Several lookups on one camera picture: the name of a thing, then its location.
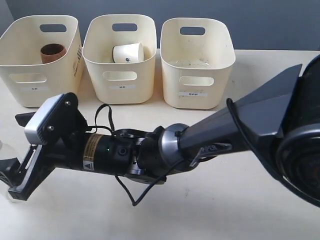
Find brown wooden cup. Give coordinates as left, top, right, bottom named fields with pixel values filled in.
left=40, top=43, right=67, bottom=64

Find left cream plastic bin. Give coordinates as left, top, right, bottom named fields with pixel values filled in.
left=0, top=15, right=85, bottom=108

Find black cable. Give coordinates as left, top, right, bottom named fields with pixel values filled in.
left=87, top=98, right=251, bottom=207

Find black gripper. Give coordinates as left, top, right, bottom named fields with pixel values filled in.
left=0, top=105, right=88, bottom=201

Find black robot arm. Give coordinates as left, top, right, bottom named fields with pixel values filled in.
left=0, top=57, right=320, bottom=206

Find cream plastic bin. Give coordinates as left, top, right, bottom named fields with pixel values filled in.
left=82, top=14, right=157, bottom=105
left=0, top=15, right=85, bottom=108
left=160, top=17, right=236, bottom=110

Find white paper cup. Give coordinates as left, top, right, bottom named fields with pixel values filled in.
left=112, top=42, right=144, bottom=64

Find right cream plastic bin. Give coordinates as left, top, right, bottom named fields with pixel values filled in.
left=160, top=17, right=236, bottom=110

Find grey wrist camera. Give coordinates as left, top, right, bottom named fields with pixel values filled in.
left=24, top=92, right=79, bottom=145

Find middle cream plastic bin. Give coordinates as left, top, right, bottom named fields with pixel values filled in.
left=82, top=14, right=157, bottom=105

